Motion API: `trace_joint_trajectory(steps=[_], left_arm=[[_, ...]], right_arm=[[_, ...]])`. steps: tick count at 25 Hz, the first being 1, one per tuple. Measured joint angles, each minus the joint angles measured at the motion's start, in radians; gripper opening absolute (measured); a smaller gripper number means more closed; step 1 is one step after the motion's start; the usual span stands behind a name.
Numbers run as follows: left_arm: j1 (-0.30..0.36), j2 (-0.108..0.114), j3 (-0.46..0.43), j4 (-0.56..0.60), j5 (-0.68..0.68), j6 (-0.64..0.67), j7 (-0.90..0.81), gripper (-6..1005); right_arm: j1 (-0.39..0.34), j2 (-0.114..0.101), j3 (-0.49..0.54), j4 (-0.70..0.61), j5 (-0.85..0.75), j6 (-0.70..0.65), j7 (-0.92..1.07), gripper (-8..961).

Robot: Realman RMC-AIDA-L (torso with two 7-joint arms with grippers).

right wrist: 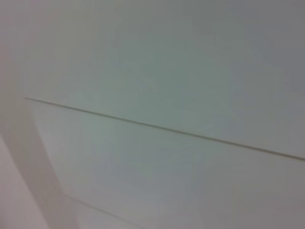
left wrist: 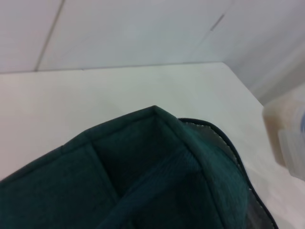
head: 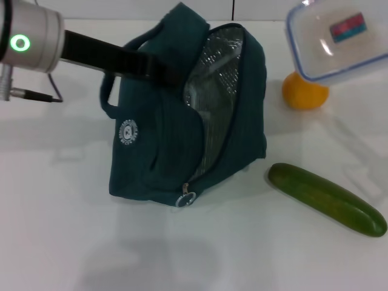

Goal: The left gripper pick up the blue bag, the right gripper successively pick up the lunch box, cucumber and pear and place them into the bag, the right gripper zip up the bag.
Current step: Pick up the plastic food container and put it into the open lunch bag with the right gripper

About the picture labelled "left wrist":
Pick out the dark teal insulated lunch bag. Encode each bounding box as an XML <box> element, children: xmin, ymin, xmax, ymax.
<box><xmin>0</xmin><ymin>104</ymin><xmax>278</xmax><ymax>229</ymax></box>

